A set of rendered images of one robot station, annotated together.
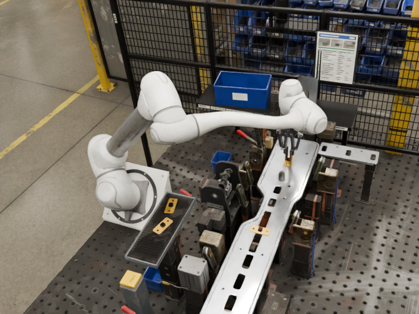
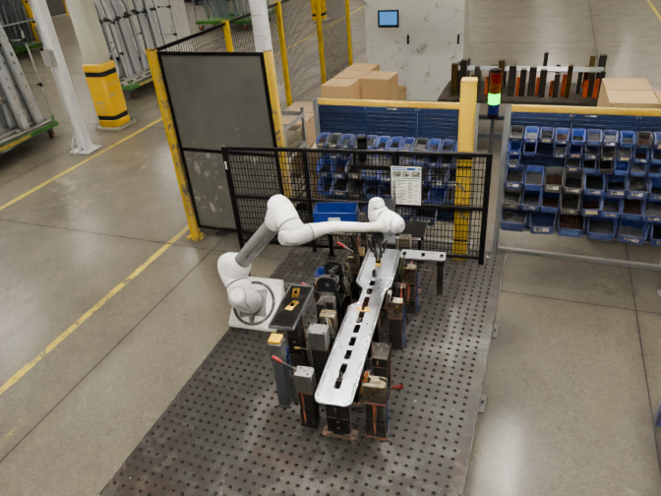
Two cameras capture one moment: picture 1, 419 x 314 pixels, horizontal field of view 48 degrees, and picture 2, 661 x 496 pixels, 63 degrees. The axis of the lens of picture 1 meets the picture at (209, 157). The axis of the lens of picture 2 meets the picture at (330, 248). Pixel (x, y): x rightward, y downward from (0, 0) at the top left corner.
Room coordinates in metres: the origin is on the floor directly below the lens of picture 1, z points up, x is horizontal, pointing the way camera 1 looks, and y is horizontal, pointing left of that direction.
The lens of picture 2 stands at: (-1.05, 0.35, 2.93)
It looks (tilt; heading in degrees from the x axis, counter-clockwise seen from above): 32 degrees down; 351
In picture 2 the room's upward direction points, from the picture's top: 5 degrees counter-clockwise
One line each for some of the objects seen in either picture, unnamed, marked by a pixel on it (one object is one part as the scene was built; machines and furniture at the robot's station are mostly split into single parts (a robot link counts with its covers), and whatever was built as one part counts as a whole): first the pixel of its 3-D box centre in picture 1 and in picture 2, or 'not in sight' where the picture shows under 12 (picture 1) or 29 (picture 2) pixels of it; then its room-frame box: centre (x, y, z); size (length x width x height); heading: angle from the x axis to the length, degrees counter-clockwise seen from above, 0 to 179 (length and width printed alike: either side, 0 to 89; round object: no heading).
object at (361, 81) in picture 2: not in sight; (367, 112); (6.19, -1.46, 0.52); 1.20 x 0.80 x 1.05; 145
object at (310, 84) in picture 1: (305, 105); (387, 220); (2.00, -0.52, 1.17); 0.12 x 0.01 x 0.34; 63
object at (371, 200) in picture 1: (368, 179); (440, 276); (1.73, -0.80, 0.84); 0.11 x 0.06 x 0.29; 63
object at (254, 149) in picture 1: (257, 174); (354, 278); (1.84, -0.24, 0.88); 0.07 x 0.06 x 0.35; 63
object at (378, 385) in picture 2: not in sight; (376, 406); (0.74, -0.09, 0.88); 0.15 x 0.11 x 0.36; 63
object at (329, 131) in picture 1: (324, 151); (404, 258); (1.95, -0.63, 0.88); 0.08 x 0.08 x 0.36; 63
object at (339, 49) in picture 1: (335, 57); (406, 185); (2.22, -0.73, 1.30); 0.23 x 0.02 x 0.31; 63
